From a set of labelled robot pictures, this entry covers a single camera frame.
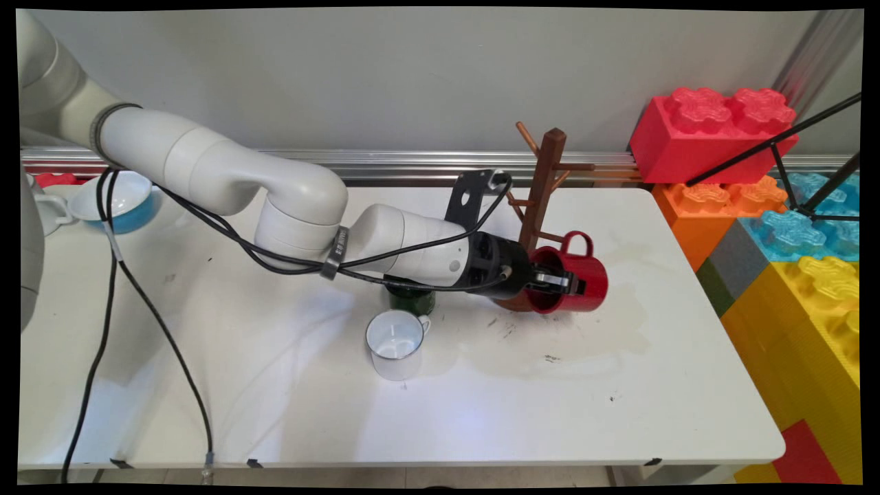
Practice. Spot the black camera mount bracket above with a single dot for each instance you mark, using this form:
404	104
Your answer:
474	206

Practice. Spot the blue bowl white inside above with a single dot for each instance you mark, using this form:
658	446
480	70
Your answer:
134	210

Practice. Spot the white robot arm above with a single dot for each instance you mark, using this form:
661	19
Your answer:
206	165

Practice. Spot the red giant building block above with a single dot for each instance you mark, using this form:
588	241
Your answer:
687	148

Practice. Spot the red mug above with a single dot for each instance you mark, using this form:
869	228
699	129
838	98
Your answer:
591	282

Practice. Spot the orange giant building block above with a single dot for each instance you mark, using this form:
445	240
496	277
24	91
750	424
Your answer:
694	220

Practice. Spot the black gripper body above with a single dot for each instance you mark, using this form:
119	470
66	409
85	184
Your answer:
498	265

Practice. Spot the green giant building block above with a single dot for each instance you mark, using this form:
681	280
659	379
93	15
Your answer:
713	289

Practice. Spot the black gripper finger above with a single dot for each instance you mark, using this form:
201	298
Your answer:
558	278
546	295

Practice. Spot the brown wooden mug tree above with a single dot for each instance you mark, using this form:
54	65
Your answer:
546	179

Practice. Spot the yellow giant building block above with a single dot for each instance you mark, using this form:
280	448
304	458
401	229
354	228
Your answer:
804	344

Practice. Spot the black tripod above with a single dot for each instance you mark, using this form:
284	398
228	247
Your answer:
777	146

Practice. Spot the light blue giant building block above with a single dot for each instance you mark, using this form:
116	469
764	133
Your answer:
784	237

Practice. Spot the dark green mug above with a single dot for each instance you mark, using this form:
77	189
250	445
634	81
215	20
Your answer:
411	302

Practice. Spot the white enamel mug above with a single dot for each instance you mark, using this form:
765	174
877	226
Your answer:
395	357

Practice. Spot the aluminium rail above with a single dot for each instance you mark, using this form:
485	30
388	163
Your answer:
412	163

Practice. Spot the small red block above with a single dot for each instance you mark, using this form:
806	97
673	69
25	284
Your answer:
55	180

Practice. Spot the aluminium frame post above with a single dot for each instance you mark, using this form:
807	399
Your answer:
818	58

